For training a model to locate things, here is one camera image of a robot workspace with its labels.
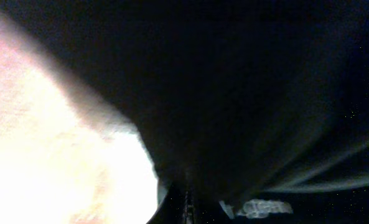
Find black shirt with white logo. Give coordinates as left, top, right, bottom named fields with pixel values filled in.
left=0, top=0, right=369, bottom=211

